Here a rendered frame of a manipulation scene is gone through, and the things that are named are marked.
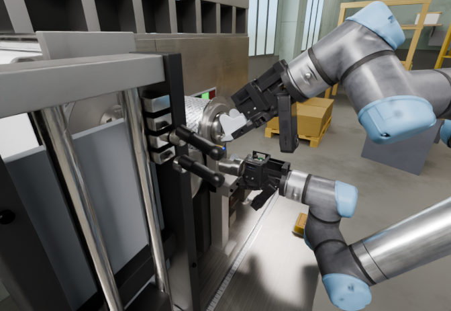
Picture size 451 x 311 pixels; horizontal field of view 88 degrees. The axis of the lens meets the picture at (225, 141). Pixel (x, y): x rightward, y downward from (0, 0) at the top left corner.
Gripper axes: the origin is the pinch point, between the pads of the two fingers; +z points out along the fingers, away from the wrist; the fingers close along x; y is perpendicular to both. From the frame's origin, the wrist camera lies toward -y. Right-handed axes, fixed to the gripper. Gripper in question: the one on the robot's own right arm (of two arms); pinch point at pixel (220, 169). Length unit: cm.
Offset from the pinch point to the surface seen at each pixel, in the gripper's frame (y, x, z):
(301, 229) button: -17.2, -6.4, -24.4
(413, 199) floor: -109, -197, -100
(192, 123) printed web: 18.5, 11.8, 0.1
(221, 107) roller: 20.9, 5.2, -3.5
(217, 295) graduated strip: -18.8, 22.0, -12.1
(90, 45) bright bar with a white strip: 36, 35, -5
